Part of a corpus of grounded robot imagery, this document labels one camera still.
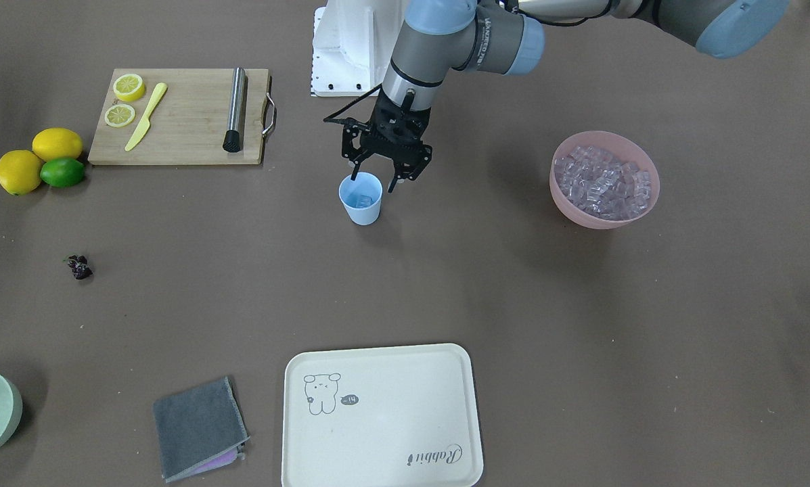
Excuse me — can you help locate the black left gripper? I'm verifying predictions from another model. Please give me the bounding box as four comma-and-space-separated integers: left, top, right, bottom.
340, 92, 432, 193

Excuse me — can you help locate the clear ice cube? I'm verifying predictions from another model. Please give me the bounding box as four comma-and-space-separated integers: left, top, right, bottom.
353, 194, 375, 209

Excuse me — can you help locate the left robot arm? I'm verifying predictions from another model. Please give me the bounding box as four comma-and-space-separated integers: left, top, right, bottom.
326, 1, 788, 191

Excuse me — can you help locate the light blue cup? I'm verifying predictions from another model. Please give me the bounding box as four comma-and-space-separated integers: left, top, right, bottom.
338, 172, 384, 226

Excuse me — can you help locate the pile of ice cubes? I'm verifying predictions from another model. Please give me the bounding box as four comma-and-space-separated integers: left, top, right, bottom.
553, 145, 656, 221

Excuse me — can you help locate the steel muddler black tip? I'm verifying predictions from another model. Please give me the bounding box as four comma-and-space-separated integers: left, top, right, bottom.
222, 67, 247, 154

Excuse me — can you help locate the bamboo cutting board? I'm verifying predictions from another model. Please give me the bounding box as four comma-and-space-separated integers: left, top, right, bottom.
88, 68, 275, 166

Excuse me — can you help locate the pink bowl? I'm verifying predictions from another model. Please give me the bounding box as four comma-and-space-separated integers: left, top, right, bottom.
548, 131, 661, 230

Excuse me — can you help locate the yellow plastic knife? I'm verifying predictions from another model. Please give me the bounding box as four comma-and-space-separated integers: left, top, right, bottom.
124, 83, 168, 152

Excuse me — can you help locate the cream rabbit tray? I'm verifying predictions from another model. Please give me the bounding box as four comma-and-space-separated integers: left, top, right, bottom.
281, 343, 485, 486

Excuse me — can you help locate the lemon half upper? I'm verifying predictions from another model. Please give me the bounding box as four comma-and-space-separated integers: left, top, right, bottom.
112, 73, 147, 103

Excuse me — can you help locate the lemon half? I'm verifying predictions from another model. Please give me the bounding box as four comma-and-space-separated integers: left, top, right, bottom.
112, 73, 147, 103
104, 103, 136, 129

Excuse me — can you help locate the lemon half lower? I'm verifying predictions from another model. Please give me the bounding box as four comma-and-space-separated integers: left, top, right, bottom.
104, 103, 136, 129

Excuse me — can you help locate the grey folded cloth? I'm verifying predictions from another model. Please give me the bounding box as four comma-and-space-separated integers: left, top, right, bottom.
153, 375, 250, 484

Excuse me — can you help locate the green lime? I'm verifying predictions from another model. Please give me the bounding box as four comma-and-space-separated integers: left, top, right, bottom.
39, 158, 85, 188

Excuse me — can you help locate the yellow lemon near board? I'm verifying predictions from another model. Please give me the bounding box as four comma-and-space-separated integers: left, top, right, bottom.
32, 127, 84, 162

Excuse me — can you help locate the yellow lemon outer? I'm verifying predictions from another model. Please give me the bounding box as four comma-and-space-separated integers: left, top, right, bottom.
0, 150, 43, 196

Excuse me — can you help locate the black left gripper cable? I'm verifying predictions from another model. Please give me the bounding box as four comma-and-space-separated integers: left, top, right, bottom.
323, 85, 384, 129

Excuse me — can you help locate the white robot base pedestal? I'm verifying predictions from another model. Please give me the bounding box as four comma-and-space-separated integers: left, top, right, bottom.
310, 1, 408, 97

